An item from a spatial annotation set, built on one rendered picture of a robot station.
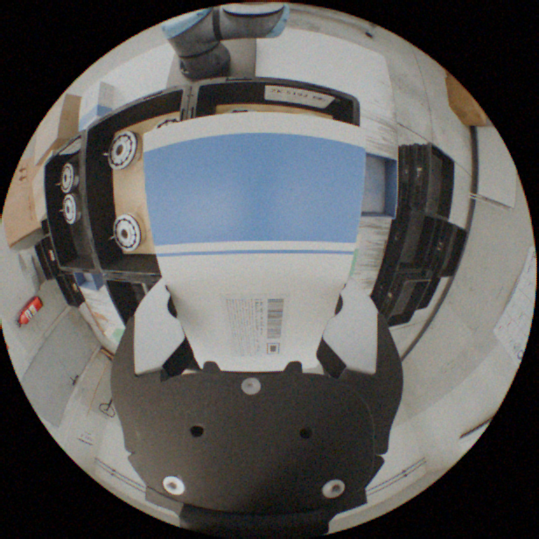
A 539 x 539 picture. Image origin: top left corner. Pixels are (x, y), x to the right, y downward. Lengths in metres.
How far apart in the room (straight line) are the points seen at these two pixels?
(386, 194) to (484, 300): 2.52
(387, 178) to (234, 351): 0.64
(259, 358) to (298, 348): 0.04
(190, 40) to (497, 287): 3.11
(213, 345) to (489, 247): 2.95
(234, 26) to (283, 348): 0.56
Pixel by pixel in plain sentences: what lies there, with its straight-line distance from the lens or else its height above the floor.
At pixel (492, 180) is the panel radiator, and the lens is 2.94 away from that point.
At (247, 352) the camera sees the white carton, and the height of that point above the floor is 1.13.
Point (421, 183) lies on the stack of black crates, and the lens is 1.09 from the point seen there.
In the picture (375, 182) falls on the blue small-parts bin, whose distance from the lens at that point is 0.64.
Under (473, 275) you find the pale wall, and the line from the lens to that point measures 3.00.
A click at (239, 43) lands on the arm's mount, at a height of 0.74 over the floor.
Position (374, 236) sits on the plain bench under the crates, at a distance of 0.68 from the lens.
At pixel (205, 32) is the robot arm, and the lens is 0.50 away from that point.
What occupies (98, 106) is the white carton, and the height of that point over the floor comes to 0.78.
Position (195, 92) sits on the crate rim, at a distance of 0.36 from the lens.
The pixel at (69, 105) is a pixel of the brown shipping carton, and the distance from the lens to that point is 1.00.
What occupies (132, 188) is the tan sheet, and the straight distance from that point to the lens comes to 0.51.
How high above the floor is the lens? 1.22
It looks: 61 degrees down
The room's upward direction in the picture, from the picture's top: 176 degrees clockwise
